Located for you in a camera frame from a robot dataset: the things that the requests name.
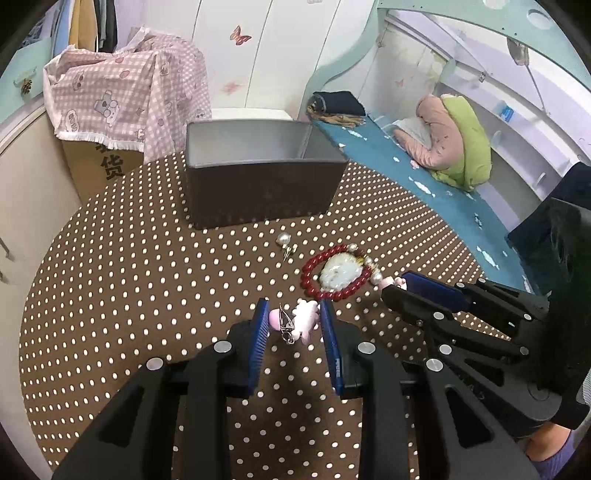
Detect folded dark clothes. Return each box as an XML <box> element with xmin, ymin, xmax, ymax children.
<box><xmin>308</xmin><ymin>91</ymin><xmax>366</xmax><ymax>118</ymax></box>

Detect brown polka-dot tablecloth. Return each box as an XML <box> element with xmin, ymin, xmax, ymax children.
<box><xmin>18</xmin><ymin>150</ymin><xmax>539</xmax><ymax>480</ymax></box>

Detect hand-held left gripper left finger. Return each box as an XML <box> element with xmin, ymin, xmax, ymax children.
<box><xmin>51</xmin><ymin>298</ymin><xmax>271</xmax><ymax>480</ymax></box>

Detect grey hanging pouch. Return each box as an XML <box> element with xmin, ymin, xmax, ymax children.
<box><xmin>507</xmin><ymin>38</ymin><xmax>529</xmax><ymax>65</ymax></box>

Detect black hanging jacket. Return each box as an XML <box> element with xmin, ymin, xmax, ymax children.
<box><xmin>104</xmin><ymin>0</ymin><xmax>119</xmax><ymax>54</ymax></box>

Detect pink and green pillow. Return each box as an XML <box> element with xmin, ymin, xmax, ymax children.
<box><xmin>431</xmin><ymin>93</ymin><xmax>492</xmax><ymax>191</ymax></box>

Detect pink checked cloth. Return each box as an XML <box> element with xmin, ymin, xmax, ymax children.
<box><xmin>43</xmin><ymin>27</ymin><xmax>212</xmax><ymax>155</ymax></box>

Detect pale jade pendant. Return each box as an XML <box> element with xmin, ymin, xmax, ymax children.
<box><xmin>320</xmin><ymin>254</ymin><xmax>365</xmax><ymax>292</ymax></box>

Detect tan hanging coat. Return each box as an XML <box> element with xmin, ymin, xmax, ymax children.
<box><xmin>69</xmin><ymin>0</ymin><xmax>100</xmax><ymax>51</ymax></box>

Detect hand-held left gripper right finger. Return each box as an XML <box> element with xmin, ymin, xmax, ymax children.
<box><xmin>320</xmin><ymin>300</ymin><xmax>543</xmax><ymax>480</ymax></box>

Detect white wardrobe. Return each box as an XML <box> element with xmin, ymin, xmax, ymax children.
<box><xmin>111</xmin><ymin>0</ymin><xmax>384</xmax><ymax>121</ymax></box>

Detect white pillow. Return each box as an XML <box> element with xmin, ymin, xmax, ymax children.
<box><xmin>392</xmin><ymin>117</ymin><xmax>435</xmax><ymax>148</ymax></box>

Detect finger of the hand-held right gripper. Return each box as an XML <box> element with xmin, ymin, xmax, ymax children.
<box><xmin>401</xmin><ymin>271</ymin><xmax>552</xmax><ymax>334</ymax></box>
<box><xmin>381</xmin><ymin>285</ymin><xmax>551</xmax><ymax>394</ymax></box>

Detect dark navy cloth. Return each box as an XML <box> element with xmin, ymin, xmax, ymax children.
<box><xmin>507</xmin><ymin>161</ymin><xmax>591</xmax><ymax>296</ymax></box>

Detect light blue hanging shirt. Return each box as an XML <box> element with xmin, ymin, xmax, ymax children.
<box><xmin>51</xmin><ymin>0</ymin><xmax>77</xmax><ymax>51</ymax></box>

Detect cardboard box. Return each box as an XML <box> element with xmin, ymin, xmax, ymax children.
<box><xmin>60</xmin><ymin>136</ymin><xmax>146</xmax><ymax>206</ymax></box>

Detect person's right forearm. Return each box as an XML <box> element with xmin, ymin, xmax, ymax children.
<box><xmin>526</xmin><ymin>422</ymin><xmax>583</xmax><ymax>478</ymax></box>

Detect red bead bracelet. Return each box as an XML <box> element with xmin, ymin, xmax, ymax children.
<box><xmin>300</xmin><ymin>244</ymin><xmax>372</xmax><ymax>303</ymax></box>

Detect teal drawer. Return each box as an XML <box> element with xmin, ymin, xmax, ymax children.
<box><xmin>0</xmin><ymin>37</ymin><xmax>63</xmax><ymax>127</ymax></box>

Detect pink bunny hair clip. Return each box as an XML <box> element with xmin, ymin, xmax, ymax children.
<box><xmin>268</xmin><ymin>299</ymin><xmax>320</xmax><ymax>346</ymax></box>

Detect beige cabinet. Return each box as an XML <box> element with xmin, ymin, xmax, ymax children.
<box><xmin>0</xmin><ymin>108</ymin><xmax>84</xmax><ymax>324</ymax></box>

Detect dark grey storage box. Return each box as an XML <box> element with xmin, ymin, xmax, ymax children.
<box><xmin>185</xmin><ymin>119</ymin><xmax>349</xmax><ymax>230</ymax></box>

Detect folded tan clothes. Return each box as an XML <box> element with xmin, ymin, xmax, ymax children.
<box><xmin>307</xmin><ymin>111</ymin><xmax>370</xmax><ymax>130</ymax></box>

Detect pink quilt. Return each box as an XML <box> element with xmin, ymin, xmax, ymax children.
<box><xmin>392</xmin><ymin>95</ymin><xmax>467</xmax><ymax>169</ymax></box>

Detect blue printed bed sheet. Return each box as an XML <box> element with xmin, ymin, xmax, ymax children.
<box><xmin>311</xmin><ymin>115</ymin><xmax>550</xmax><ymax>296</ymax></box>

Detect teal bunk bed frame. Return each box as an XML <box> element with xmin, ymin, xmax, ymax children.
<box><xmin>302</xmin><ymin>0</ymin><xmax>591</xmax><ymax>222</ymax></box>

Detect dark teal hanging jacket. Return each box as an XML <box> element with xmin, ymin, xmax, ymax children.
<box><xmin>95</xmin><ymin>0</ymin><xmax>108</xmax><ymax>52</ymax></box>

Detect pearl bead string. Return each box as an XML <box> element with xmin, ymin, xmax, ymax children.
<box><xmin>346</xmin><ymin>244</ymin><xmax>393</xmax><ymax>284</ymax></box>

